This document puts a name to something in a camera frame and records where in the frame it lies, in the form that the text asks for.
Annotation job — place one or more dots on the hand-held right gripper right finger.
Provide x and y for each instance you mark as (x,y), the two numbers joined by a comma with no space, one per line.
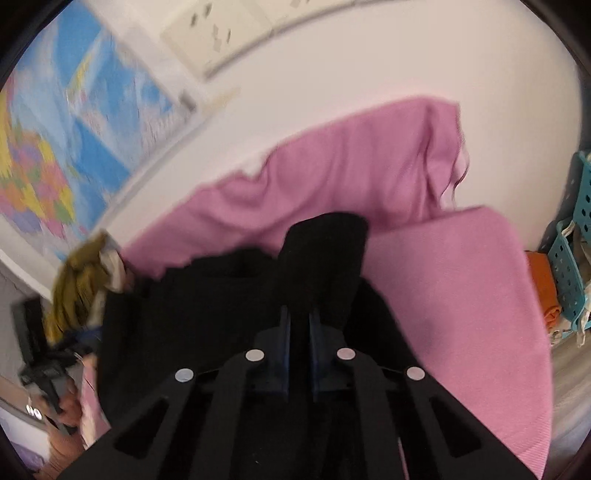
(316,355)

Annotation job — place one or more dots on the white crumpled cloth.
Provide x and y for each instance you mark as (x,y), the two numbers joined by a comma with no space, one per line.
(579,318)

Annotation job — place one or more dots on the blue perforated plastic basket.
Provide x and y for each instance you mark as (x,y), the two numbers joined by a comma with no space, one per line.
(584,184)
(565,272)

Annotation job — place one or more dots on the grey cabinet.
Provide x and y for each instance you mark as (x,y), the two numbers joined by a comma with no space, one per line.
(14,286)

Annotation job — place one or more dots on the cream cloth garment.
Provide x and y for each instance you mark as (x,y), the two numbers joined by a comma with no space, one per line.
(113,270)

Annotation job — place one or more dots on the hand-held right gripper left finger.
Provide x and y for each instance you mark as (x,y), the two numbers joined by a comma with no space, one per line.
(284,353)

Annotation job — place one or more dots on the pink daisy print blanket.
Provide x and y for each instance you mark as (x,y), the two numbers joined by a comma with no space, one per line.
(438,300)

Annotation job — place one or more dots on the person's left hand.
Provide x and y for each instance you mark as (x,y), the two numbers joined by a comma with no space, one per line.
(70,406)

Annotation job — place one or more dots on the brown jacket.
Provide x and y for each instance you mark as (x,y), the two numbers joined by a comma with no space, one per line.
(78,286)

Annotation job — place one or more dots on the white wall socket plate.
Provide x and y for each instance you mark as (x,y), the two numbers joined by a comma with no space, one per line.
(217,32)

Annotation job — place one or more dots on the person's left forearm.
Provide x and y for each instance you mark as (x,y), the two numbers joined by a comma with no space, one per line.
(64,447)

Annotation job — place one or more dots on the orange cloth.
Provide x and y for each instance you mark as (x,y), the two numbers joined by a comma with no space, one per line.
(545,290)

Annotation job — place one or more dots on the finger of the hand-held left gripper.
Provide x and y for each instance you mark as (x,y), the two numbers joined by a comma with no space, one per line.
(78,340)

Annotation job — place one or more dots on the wall map poster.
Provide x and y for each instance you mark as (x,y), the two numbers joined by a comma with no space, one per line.
(92,115)

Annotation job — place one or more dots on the black buttoned cardigan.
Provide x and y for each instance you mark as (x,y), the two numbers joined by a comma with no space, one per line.
(207,314)

